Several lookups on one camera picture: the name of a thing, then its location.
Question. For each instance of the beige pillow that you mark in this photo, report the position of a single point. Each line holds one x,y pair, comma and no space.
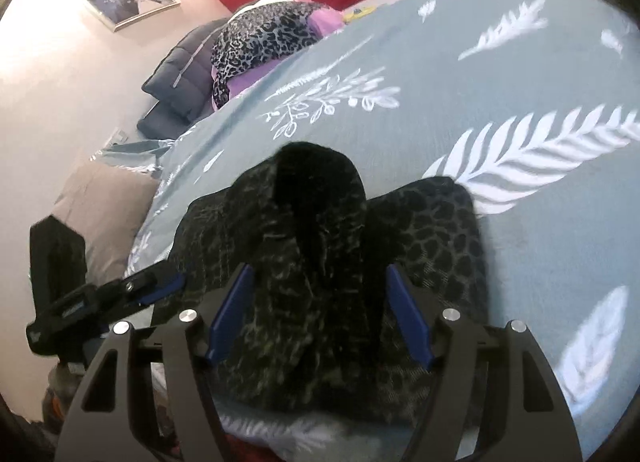
105,207

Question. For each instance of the teal leaf print bedspread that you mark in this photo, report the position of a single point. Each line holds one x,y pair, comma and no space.
525,67

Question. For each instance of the framed wall picture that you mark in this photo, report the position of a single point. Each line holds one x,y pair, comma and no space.
130,0

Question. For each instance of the dark leopard print pants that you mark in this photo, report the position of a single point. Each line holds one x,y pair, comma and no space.
325,242

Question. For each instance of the white wall socket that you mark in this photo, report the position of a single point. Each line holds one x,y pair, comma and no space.
117,136

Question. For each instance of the purple cloth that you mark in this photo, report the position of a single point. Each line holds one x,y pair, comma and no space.
325,20

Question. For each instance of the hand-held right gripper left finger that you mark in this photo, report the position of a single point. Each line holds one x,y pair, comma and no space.
232,312

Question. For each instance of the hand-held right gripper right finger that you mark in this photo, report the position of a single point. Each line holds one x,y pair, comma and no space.
407,314

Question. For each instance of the yellow and blue toy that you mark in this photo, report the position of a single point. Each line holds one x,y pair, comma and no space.
357,15

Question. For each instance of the grey leopard print cloth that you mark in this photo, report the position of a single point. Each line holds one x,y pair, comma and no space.
260,37

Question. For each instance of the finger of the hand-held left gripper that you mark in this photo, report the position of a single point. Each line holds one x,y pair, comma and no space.
160,284

